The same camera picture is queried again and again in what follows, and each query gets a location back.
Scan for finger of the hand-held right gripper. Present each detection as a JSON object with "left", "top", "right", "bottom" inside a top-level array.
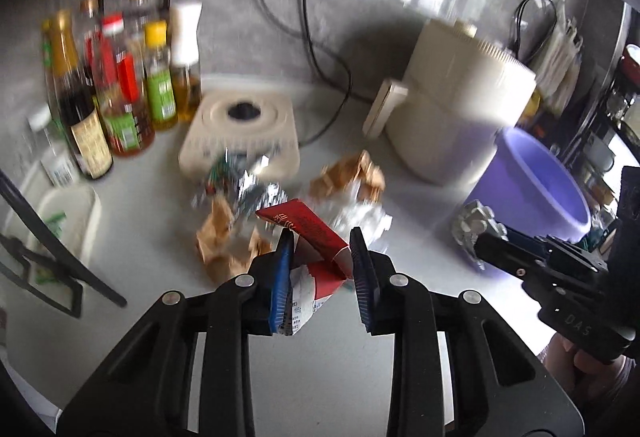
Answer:
[
  {"left": 474, "top": 233, "right": 551, "bottom": 290},
  {"left": 502, "top": 227, "right": 556, "bottom": 258}
]

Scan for hanging black cable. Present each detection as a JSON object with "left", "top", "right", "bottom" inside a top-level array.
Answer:
[{"left": 510, "top": 0, "right": 558, "bottom": 68}]

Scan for cream induction cooker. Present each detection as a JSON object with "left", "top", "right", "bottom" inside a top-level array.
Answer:
[{"left": 178, "top": 89, "right": 302, "bottom": 180}]

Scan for purple plastic basin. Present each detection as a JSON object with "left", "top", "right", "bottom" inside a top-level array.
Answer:
[{"left": 462, "top": 127, "right": 593, "bottom": 268}]

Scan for white silver wrapper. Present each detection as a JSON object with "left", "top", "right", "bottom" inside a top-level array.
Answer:
[{"left": 320, "top": 184, "right": 393, "bottom": 250}]

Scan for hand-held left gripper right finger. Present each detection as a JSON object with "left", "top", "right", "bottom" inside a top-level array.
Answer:
[{"left": 348, "top": 227, "right": 586, "bottom": 437}]

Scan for black metal rack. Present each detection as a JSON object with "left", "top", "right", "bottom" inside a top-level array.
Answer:
[{"left": 0, "top": 0, "right": 198, "bottom": 318}]

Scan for red and white carton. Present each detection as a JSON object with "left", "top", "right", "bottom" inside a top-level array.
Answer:
[{"left": 255, "top": 199, "right": 351, "bottom": 337}]

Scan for slim green label bottle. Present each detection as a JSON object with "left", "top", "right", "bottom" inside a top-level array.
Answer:
[{"left": 40, "top": 19, "right": 61, "bottom": 118}]

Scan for dark soy sauce bottle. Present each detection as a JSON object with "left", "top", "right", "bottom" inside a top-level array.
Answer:
[{"left": 47, "top": 9, "right": 115, "bottom": 181}]

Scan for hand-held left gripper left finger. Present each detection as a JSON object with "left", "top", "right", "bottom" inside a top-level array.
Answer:
[{"left": 56, "top": 228, "right": 297, "bottom": 437}]

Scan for person's right hand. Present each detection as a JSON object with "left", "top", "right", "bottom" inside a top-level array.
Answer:
[{"left": 542, "top": 332, "right": 628, "bottom": 400}]

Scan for silver foil wrapper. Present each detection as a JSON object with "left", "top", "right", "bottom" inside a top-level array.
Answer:
[{"left": 192, "top": 149, "right": 286, "bottom": 223}]

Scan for oil sprayer bottle white top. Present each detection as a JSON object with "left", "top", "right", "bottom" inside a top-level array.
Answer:
[{"left": 169, "top": 2, "right": 203, "bottom": 122}]

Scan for clear jar white lid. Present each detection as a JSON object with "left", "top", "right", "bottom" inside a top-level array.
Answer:
[{"left": 27, "top": 109, "right": 81, "bottom": 188}]

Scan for brown paper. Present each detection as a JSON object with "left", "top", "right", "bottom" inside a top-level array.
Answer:
[
  {"left": 309, "top": 150, "right": 387, "bottom": 202},
  {"left": 196, "top": 197, "right": 273, "bottom": 283}
]

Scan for yellow cap green label bottle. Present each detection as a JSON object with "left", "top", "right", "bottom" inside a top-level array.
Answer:
[{"left": 143, "top": 21, "right": 179, "bottom": 132}]

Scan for cream air fryer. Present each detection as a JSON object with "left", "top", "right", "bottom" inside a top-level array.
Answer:
[{"left": 362, "top": 18, "right": 538, "bottom": 185}]

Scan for green food packet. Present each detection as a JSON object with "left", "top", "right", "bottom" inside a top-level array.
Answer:
[{"left": 32, "top": 212, "right": 68, "bottom": 285}]

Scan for gold cap glass bottle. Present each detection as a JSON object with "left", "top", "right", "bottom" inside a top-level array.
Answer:
[
  {"left": 79, "top": 0, "right": 103, "bottom": 82},
  {"left": 125, "top": 0, "right": 153, "bottom": 42}
]

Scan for hanging plastic bags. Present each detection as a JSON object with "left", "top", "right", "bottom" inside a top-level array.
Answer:
[{"left": 530, "top": 12, "right": 586, "bottom": 112}]

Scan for dark storage shelf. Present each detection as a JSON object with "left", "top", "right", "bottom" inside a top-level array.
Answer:
[{"left": 550, "top": 2, "right": 640, "bottom": 238}]

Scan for white plastic container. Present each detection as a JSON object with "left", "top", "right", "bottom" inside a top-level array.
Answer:
[{"left": 0, "top": 184, "right": 101, "bottom": 278}]

